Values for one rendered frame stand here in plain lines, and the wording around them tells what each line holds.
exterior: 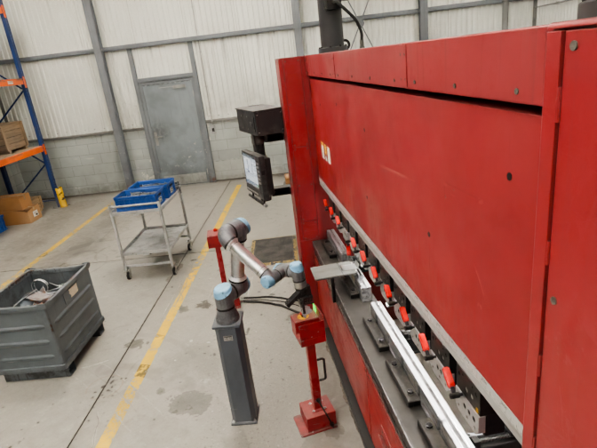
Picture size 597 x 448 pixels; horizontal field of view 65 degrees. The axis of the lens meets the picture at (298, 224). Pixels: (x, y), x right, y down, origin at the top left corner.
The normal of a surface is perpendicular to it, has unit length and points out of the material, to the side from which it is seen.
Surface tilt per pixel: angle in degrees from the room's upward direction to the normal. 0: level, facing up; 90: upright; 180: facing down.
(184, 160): 90
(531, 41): 90
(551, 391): 90
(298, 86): 90
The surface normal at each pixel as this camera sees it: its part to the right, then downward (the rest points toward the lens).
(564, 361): -0.98, 0.15
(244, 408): -0.02, 0.34
